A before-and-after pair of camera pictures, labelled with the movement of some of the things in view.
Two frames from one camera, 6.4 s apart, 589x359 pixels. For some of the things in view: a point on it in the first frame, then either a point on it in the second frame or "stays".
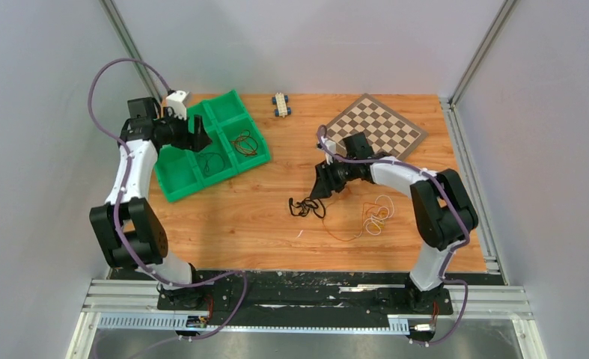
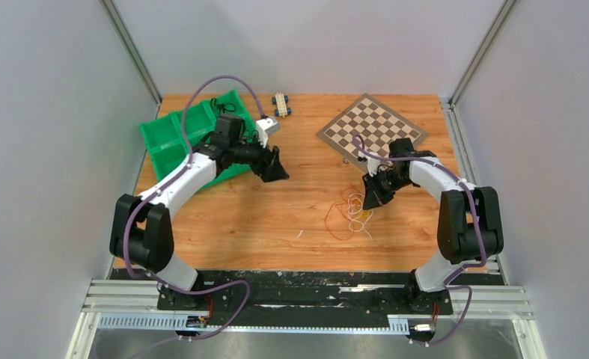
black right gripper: [325, 182] to [374, 197]
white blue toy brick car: [281, 100] stays
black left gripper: [195, 142] to [269, 164]
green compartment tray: [237, 145] stays
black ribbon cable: [302, 208] to [228, 107]
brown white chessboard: [386, 131] stays
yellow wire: [380, 223] to [364, 215]
